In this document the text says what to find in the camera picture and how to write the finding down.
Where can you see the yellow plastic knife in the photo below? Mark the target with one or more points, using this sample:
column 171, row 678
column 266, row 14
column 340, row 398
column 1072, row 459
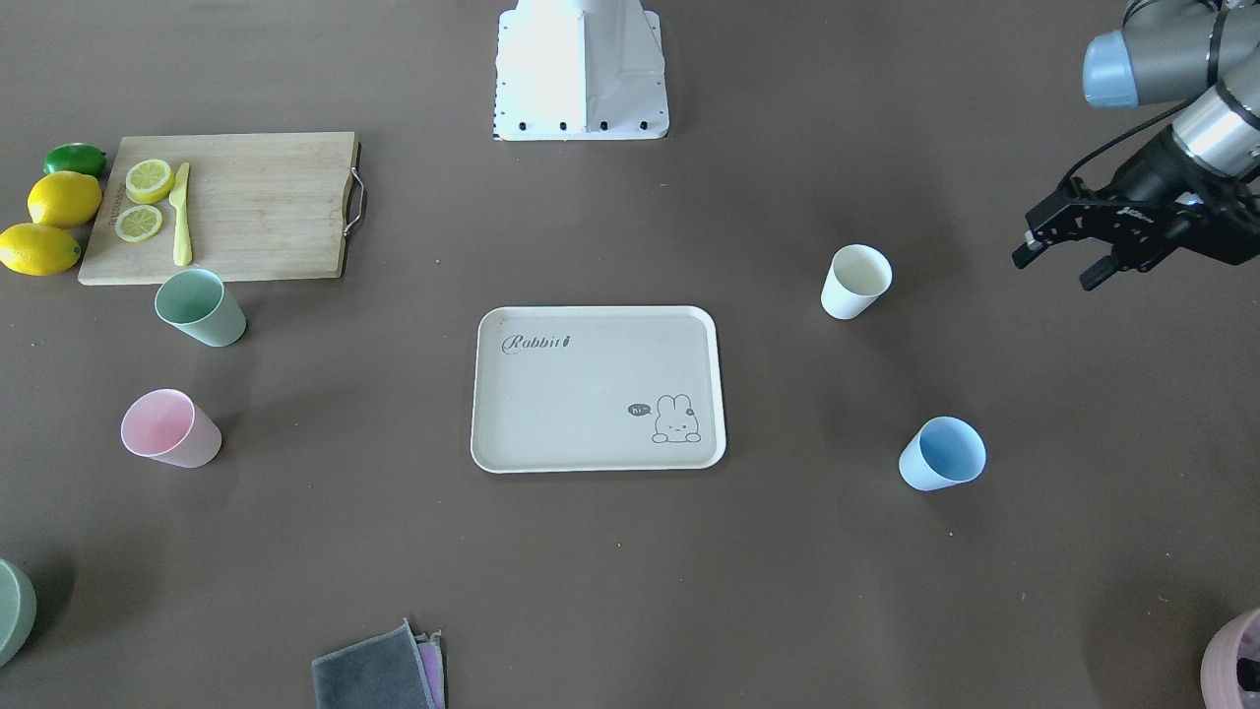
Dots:
column 182, row 250

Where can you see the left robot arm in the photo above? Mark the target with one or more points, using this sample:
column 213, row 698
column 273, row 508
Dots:
column 1201, row 58

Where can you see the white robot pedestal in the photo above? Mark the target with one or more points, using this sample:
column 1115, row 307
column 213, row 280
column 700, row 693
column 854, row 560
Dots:
column 580, row 71

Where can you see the pink bowl with ice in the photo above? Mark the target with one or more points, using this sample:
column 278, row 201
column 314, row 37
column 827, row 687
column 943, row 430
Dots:
column 1230, row 665

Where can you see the pink cup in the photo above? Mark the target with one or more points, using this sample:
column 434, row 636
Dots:
column 167, row 426

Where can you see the whole lemon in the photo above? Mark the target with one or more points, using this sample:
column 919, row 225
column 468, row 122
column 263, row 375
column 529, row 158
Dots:
column 39, row 250
column 64, row 199

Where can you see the blue cup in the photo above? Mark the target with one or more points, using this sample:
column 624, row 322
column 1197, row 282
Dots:
column 946, row 451

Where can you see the green lime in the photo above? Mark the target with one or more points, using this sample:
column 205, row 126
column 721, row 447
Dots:
column 80, row 158

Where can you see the green bowl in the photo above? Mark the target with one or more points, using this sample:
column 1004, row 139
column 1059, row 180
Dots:
column 18, row 609

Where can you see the green cup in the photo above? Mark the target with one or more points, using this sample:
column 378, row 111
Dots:
column 196, row 302

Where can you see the grey folded cloth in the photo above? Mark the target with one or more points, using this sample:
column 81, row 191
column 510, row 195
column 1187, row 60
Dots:
column 398, row 669

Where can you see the cream rabbit tray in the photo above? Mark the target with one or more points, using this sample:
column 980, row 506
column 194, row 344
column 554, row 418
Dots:
column 597, row 388

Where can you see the cream cup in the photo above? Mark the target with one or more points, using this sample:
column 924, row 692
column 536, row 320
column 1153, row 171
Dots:
column 858, row 275

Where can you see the lemon slice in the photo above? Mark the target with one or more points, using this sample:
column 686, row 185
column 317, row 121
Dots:
column 149, row 181
column 138, row 223

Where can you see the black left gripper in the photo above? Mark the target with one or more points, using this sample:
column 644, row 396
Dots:
column 1150, row 174

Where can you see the wooden cutting board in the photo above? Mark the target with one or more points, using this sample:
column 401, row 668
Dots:
column 269, row 206

